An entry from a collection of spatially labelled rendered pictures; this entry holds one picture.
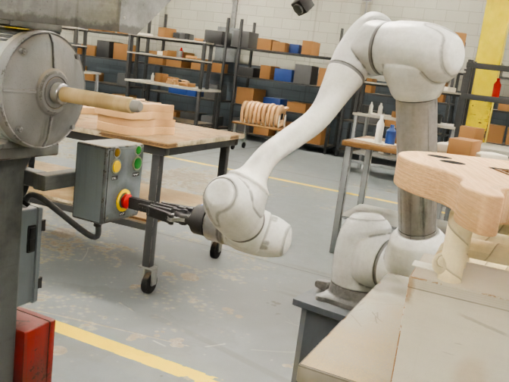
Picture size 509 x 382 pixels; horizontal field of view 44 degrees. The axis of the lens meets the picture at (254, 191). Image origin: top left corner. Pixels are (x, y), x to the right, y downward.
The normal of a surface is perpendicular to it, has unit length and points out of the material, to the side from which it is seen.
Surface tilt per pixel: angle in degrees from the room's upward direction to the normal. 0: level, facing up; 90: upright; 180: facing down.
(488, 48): 90
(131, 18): 90
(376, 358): 0
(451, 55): 84
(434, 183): 90
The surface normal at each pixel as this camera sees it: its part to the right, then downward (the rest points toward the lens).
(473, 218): -0.94, -0.05
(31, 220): 0.90, 0.19
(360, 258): -0.68, 0.01
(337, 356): 0.12, -0.97
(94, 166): -0.43, 0.12
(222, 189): -0.37, -0.26
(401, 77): -0.68, 0.44
